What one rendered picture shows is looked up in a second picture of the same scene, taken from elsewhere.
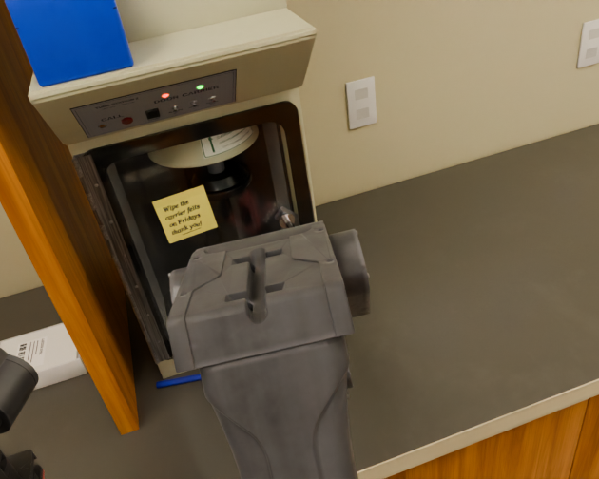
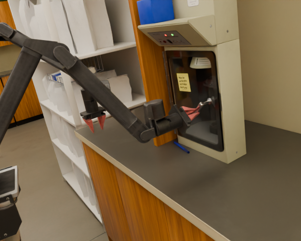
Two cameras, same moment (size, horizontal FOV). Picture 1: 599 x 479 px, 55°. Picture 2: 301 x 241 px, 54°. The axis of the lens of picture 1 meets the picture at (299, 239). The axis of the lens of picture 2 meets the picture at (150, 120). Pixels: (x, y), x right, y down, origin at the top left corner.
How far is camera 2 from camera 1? 97 cm
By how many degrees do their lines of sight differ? 65
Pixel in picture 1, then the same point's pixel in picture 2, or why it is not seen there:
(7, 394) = not seen: hidden behind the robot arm
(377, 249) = (293, 161)
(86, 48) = (146, 16)
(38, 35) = (140, 11)
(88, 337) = not seen: hidden behind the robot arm
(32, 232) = (141, 65)
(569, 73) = not seen: outside the picture
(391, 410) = (188, 189)
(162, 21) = (183, 13)
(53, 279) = (144, 81)
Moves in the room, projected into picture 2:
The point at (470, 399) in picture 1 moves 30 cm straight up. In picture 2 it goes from (204, 208) to (193, 122)
